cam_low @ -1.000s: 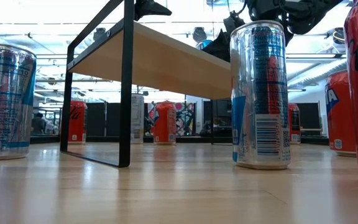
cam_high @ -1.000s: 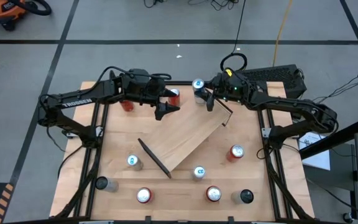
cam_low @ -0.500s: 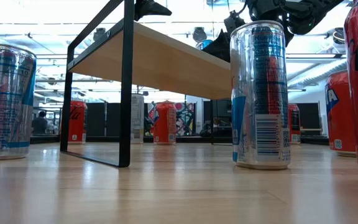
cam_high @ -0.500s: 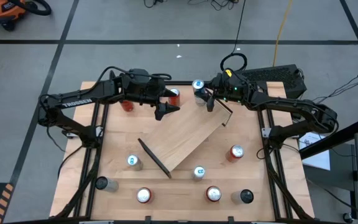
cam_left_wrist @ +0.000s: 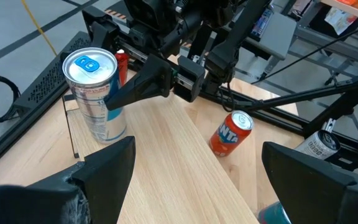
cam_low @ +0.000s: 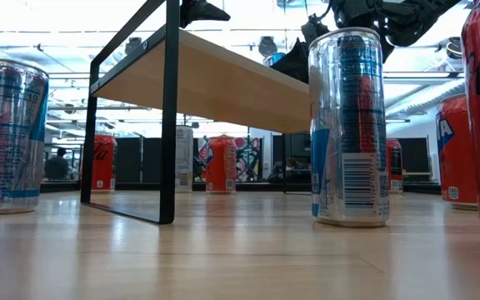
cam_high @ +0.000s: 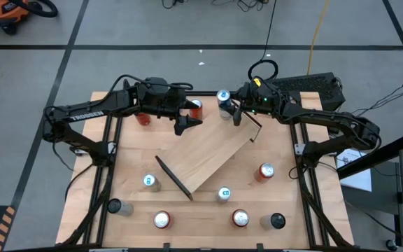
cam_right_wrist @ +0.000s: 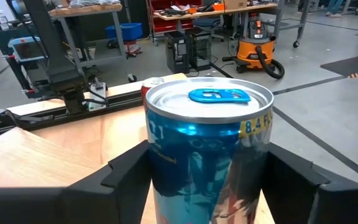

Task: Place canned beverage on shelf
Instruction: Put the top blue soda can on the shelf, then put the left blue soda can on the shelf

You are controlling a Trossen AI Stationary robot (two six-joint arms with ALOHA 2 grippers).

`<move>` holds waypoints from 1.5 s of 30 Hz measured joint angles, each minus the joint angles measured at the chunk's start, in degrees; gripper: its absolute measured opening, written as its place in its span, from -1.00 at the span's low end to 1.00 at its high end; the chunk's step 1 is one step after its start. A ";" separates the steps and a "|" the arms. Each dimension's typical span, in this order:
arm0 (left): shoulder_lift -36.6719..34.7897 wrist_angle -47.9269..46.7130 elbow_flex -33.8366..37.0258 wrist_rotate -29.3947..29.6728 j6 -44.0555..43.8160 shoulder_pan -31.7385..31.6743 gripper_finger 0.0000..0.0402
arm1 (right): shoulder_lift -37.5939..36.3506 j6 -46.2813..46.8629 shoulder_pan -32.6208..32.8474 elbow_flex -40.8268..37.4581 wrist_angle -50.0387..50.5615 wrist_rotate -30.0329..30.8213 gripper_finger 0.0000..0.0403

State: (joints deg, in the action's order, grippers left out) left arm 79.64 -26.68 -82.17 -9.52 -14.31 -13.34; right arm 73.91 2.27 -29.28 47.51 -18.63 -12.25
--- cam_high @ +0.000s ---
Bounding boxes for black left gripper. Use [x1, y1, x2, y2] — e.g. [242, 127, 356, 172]
[144, 77, 204, 137]

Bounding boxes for yellow cable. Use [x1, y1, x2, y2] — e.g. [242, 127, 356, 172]
[306, 0, 331, 76]

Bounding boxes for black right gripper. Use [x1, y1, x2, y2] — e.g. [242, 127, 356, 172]
[229, 79, 278, 127]

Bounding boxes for white paper sheet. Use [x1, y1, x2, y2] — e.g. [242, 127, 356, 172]
[336, 148, 373, 193]

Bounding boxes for blue silver energy drink can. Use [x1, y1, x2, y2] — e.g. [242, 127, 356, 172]
[215, 185, 233, 204]
[142, 173, 162, 193]
[216, 89, 233, 121]

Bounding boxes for red cola can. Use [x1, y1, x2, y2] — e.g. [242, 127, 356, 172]
[136, 111, 153, 127]
[153, 210, 174, 230]
[231, 209, 250, 228]

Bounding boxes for orange shop vacuum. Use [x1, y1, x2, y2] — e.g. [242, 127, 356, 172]
[0, 0, 59, 36]

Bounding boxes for black metal beam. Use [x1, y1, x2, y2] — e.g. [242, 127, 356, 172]
[337, 132, 403, 180]

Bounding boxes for black coiled cable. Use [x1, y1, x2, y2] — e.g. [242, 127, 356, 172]
[247, 0, 280, 84]

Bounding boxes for wooden shelf black metal legs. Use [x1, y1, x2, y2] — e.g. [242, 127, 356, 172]
[154, 99, 262, 202]

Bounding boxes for orange soda can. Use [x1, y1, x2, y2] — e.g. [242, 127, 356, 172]
[254, 162, 276, 183]
[188, 99, 204, 121]

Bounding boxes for black aluminium table frame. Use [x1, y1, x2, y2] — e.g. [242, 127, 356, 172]
[59, 78, 346, 252]

